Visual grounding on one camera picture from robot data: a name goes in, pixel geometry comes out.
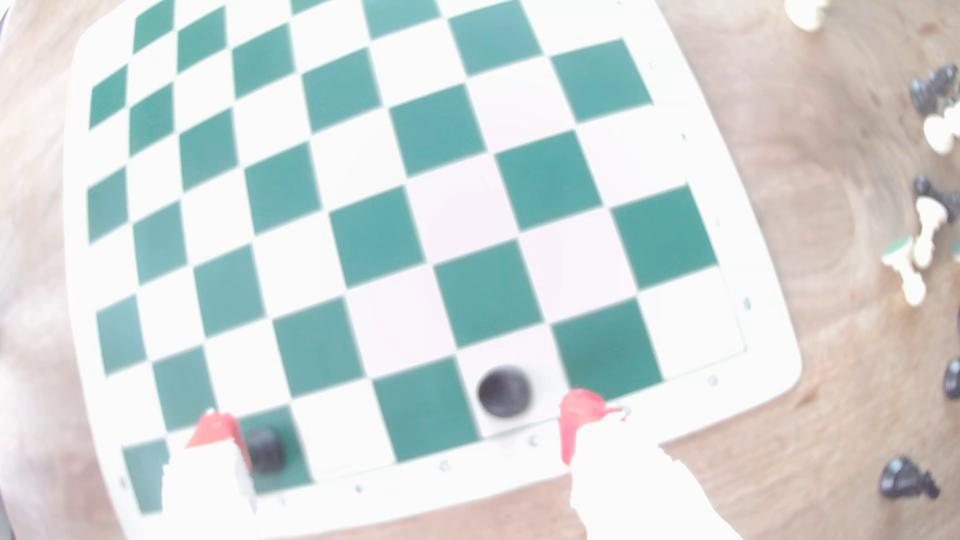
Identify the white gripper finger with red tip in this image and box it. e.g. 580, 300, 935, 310
161, 408, 261, 540
558, 388, 744, 540

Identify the small black chess piece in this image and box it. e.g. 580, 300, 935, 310
477, 366, 534, 419

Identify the black chess rook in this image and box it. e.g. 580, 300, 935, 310
243, 427, 288, 476

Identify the green and white chess mat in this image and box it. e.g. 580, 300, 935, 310
62, 0, 804, 540

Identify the white chess piece green base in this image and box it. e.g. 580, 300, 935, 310
881, 236, 927, 307

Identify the white chess pawn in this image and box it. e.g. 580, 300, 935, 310
912, 196, 949, 270

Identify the black chess knight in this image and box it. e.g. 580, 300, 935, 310
909, 63, 960, 115

